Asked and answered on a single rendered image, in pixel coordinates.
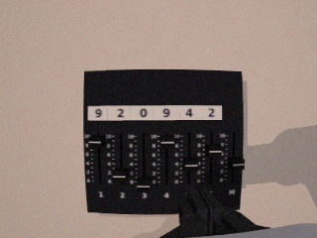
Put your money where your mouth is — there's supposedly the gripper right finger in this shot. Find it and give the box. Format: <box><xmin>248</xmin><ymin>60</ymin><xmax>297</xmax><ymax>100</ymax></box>
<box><xmin>198</xmin><ymin>187</ymin><xmax>270</xmax><ymax>236</ymax></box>

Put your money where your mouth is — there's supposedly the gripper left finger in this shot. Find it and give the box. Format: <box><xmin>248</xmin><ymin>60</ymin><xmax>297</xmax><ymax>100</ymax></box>
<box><xmin>159</xmin><ymin>187</ymin><xmax>208</xmax><ymax>238</ymax></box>

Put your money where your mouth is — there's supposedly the black lighting desk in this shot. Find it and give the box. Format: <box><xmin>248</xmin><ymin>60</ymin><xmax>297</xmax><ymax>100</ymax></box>
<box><xmin>83</xmin><ymin>69</ymin><xmax>245</xmax><ymax>214</ymax></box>

